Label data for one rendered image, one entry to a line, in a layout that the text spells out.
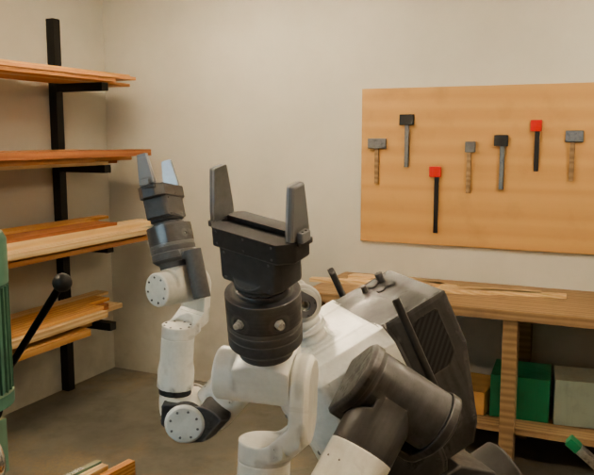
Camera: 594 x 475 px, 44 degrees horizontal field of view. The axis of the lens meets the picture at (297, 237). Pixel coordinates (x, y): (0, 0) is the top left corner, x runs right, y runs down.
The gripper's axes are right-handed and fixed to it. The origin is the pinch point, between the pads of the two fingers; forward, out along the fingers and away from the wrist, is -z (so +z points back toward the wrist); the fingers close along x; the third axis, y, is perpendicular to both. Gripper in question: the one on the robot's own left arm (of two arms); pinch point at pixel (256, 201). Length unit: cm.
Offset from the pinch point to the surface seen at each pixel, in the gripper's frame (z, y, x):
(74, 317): 190, 160, 286
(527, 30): 40, 339, 97
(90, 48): 59, 262, 369
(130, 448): 238, 136, 220
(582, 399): 199, 259, 23
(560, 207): 127, 318, 62
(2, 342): 38, -2, 58
